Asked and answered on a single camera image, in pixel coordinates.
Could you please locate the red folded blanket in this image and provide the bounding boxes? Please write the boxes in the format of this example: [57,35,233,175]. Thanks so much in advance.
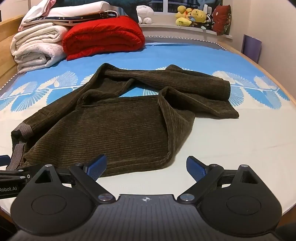
[62,16,146,61]

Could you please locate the yellow plush toy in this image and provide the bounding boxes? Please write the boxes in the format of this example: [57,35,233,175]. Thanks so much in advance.
[190,9,208,24]
[175,5,193,27]

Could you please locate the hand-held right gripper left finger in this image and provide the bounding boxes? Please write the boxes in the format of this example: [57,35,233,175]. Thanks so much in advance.
[28,154,116,205]

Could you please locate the window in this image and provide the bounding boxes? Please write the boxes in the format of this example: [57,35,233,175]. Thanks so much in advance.
[148,0,223,14]

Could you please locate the black white striped plush toy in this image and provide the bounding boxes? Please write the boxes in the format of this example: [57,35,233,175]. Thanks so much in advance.
[201,13,214,30]

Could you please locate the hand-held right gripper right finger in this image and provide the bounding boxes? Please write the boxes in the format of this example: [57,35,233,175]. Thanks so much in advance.
[177,156,267,205]

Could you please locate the blue white patterned bed sheet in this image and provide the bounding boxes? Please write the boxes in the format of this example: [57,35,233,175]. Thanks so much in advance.
[0,42,296,217]

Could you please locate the dark red cushion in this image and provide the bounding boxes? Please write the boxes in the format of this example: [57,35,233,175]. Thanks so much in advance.
[212,5,232,36]

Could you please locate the brown corduroy pants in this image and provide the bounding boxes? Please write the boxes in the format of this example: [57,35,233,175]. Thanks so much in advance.
[11,62,240,178]

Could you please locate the pink white folded cloth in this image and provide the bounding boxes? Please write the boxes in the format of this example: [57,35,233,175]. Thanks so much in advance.
[18,0,57,31]

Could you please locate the dark teal plush toy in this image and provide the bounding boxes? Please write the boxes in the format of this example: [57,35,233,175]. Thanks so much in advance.
[55,0,151,24]

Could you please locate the purple bin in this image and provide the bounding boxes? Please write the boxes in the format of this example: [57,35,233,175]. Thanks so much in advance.
[241,34,262,64]

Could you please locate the white folded blanket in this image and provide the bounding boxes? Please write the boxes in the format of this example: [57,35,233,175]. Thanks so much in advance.
[10,24,70,74]

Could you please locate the grey window ledge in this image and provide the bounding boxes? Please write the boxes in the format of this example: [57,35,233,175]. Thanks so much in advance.
[139,21,233,45]

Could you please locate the white folded pillow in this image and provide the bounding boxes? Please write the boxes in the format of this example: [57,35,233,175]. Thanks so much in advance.
[51,1,117,21]

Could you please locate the dark star print cloth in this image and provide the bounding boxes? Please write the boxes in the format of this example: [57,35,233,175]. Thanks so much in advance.
[22,10,121,27]

